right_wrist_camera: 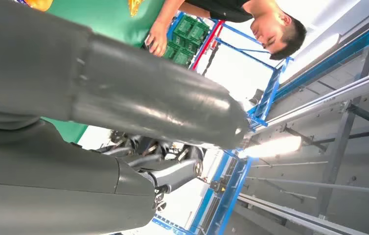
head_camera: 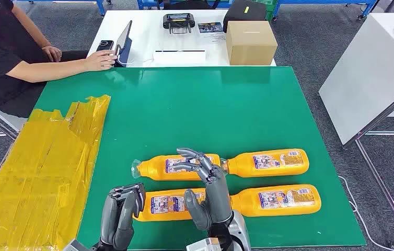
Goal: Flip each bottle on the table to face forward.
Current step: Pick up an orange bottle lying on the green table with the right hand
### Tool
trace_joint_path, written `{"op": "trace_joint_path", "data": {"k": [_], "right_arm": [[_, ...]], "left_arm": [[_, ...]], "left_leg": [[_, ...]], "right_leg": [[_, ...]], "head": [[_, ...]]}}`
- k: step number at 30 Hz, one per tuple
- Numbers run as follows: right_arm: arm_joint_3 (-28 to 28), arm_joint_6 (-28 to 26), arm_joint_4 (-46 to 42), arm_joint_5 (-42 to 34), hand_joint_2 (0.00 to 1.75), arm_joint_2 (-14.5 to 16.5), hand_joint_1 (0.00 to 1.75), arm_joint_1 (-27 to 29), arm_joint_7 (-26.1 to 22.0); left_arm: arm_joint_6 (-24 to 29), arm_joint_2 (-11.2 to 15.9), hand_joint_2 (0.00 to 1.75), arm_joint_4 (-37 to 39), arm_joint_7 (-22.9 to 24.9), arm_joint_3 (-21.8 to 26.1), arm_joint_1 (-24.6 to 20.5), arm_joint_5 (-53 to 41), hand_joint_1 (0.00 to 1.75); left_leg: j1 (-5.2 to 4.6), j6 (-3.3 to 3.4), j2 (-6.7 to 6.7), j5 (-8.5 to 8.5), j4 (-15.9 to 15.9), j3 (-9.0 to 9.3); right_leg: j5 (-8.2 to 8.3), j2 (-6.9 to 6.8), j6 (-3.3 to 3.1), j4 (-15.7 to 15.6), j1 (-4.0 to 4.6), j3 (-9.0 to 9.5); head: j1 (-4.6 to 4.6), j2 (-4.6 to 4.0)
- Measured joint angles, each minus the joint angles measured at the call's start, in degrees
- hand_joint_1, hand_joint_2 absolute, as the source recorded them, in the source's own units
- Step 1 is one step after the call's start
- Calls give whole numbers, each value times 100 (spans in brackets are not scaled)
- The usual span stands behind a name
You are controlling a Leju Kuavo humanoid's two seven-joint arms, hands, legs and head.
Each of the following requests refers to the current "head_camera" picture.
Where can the person's right hand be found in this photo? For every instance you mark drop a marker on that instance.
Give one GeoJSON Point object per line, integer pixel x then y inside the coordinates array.
{"type": "Point", "coordinates": [98, 61]}

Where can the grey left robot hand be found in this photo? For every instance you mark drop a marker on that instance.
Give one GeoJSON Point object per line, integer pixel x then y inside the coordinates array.
{"type": "Point", "coordinates": [114, 221]}

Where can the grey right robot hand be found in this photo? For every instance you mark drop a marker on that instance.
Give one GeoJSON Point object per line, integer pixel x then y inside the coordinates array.
{"type": "Point", "coordinates": [217, 201]}

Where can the person's left hand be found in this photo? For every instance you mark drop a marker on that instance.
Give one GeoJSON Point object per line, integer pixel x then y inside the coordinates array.
{"type": "Point", "coordinates": [52, 53]}

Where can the orange detergent bottle clear cap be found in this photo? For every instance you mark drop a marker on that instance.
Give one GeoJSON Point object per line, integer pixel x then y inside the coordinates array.
{"type": "Point", "coordinates": [152, 168]}
{"type": "Point", "coordinates": [242, 164]}
{"type": "Point", "coordinates": [166, 204]}
{"type": "Point", "coordinates": [249, 204]}

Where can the person's right forearm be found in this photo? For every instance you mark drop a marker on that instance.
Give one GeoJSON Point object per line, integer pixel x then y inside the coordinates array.
{"type": "Point", "coordinates": [44, 71]}

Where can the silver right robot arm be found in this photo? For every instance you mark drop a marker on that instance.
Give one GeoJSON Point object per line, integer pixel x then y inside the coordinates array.
{"type": "Point", "coordinates": [240, 232]}

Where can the person's left forearm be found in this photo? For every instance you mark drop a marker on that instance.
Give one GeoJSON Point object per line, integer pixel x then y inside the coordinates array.
{"type": "Point", "coordinates": [30, 29]}

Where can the black smartphone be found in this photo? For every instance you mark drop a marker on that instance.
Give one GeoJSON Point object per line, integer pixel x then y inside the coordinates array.
{"type": "Point", "coordinates": [104, 45]}

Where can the tablet in blue case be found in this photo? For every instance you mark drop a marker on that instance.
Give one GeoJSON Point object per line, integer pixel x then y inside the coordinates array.
{"type": "Point", "coordinates": [125, 41]}

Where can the blue metal rack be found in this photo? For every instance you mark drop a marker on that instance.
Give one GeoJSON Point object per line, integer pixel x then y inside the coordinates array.
{"type": "Point", "coordinates": [321, 1]}
{"type": "Point", "coordinates": [100, 8]}
{"type": "Point", "coordinates": [141, 5]}

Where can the white chair with metal leg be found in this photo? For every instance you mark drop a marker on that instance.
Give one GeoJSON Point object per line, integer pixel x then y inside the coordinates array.
{"type": "Point", "coordinates": [10, 121]}

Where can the white flat box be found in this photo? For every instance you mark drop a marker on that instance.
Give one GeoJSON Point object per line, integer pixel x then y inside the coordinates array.
{"type": "Point", "coordinates": [179, 58]}

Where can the black remote controller with screen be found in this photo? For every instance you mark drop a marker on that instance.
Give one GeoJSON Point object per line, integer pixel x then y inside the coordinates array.
{"type": "Point", "coordinates": [179, 20]}

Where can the green work table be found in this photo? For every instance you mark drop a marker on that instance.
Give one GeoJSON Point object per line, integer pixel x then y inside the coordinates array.
{"type": "Point", "coordinates": [200, 111]}

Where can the yellow tape sheet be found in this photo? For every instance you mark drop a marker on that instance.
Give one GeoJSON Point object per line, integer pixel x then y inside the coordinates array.
{"type": "Point", "coordinates": [37, 166]}

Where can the printed leaflet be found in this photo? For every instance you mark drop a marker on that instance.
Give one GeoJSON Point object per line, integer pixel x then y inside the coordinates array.
{"type": "Point", "coordinates": [210, 27]}

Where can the black bag with yellow tag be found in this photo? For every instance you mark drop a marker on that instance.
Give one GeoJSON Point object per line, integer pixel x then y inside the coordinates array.
{"type": "Point", "coordinates": [242, 14]}

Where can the brown cardboard box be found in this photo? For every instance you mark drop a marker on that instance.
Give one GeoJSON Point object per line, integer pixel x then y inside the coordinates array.
{"type": "Point", "coordinates": [250, 45]}

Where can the green plastic crate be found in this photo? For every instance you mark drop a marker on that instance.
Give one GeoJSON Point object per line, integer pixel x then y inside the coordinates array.
{"type": "Point", "coordinates": [270, 14]}

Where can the white side table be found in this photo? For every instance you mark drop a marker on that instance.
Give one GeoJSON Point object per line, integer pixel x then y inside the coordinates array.
{"type": "Point", "coordinates": [366, 76]}

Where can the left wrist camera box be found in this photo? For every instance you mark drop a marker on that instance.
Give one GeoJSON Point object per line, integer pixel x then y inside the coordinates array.
{"type": "Point", "coordinates": [76, 246]}

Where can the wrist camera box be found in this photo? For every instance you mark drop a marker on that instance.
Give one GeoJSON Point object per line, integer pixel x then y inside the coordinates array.
{"type": "Point", "coordinates": [200, 246]}
{"type": "Point", "coordinates": [76, 246]}

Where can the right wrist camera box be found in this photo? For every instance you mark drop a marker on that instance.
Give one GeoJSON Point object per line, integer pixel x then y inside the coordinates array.
{"type": "Point", "coordinates": [200, 246]}

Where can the metal table frame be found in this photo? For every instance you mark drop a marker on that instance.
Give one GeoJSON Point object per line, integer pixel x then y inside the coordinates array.
{"type": "Point", "coordinates": [384, 114]}

